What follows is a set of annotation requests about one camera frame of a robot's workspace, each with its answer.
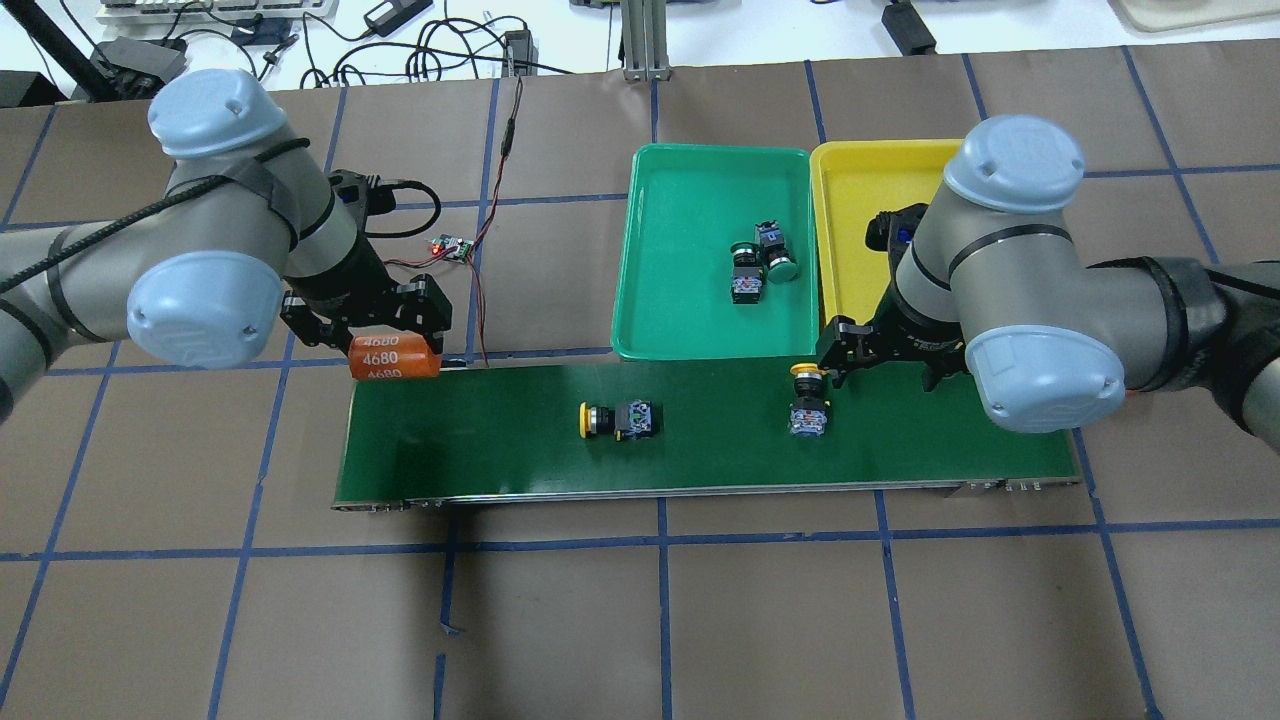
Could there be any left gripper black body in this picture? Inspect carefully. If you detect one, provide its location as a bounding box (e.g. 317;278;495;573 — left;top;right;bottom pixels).
280;170;453;354

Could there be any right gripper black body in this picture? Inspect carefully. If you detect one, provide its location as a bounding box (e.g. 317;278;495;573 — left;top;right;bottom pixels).
815;205;969;391

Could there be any orange cylinder with 4680 print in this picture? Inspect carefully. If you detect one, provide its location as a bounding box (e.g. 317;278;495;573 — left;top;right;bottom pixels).
347;333;442;380

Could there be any yellow push button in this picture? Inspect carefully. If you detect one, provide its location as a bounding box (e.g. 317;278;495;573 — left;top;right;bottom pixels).
579;398;662;442
788;363;829;438

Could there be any green push button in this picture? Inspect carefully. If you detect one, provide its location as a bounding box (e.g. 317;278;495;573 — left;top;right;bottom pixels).
755;222;800;284
730;242;765;305

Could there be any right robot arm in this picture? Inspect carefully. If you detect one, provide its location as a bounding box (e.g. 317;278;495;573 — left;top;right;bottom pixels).
815;114;1279;448

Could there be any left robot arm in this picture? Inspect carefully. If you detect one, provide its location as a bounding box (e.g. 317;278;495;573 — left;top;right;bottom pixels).
1;69;453;416

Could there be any motor speed controller board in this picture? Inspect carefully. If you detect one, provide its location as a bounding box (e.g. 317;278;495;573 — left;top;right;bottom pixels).
428;234;476;264

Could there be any yellow plastic tray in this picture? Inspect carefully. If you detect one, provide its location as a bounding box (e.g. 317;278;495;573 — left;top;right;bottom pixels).
809;140;972;331

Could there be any green conveyor belt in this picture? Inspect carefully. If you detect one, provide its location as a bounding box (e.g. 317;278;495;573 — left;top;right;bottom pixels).
332;357;1082;511

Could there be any green plastic tray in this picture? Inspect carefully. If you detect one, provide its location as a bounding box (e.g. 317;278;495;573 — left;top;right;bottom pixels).
611;143;820;361

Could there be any white keyboard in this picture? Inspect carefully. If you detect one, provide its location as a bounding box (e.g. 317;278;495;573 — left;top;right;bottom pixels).
95;1;340;27

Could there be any red black wire with plug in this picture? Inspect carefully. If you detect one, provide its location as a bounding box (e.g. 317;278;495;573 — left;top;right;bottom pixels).
370;178;451;272

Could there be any red black power wire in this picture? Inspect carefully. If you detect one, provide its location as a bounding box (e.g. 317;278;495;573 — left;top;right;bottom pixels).
468;76;526;369

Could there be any black braided cable sleeve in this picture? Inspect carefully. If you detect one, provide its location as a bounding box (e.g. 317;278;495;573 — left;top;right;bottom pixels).
0;140;311;296

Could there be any aluminium frame post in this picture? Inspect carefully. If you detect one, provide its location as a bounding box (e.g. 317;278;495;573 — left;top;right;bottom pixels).
620;0;672;83

